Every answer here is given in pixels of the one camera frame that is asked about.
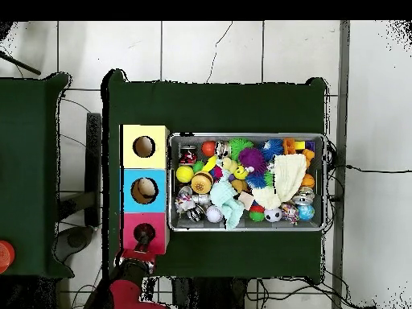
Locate mint green cloth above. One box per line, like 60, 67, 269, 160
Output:
209, 167, 245, 230

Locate yellow plush duck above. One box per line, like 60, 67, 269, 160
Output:
220, 156, 240, 174

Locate wooden box with three holes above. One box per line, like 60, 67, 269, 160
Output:
119, 124, 171, 256

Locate shallow silver mesh bin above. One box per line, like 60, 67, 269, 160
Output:
167, 132, 328, 232

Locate yellow ball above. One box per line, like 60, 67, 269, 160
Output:
175, 165, 195, 183

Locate toy hamburger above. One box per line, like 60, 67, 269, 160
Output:
191, 171, 215, 195

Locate crushed red can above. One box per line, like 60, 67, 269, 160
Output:
179, 146, 198, 166

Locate orange red ball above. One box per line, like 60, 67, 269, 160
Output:
201, 140, 216, 158

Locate orange round disc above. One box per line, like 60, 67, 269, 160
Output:
0, 239, 16, 274

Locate purple spiky rubber toy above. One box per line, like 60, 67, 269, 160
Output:
237, 146, 268, 175

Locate dark green tablecloth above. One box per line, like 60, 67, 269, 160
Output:
0, 72, 74, 278
101, 68, 329, 284

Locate cream knitted cloth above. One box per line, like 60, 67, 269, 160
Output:
251, 153, 308, 211

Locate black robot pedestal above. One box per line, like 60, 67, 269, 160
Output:
171, 277, 249, 309

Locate green stringy rubber ball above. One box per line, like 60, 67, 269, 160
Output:
228, 137, 254, 160

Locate blue stringy ball with eyes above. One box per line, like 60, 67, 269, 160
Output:
258, 138, 285, 162

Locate black cable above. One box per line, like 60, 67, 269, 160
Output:
328, 163, 412, 175

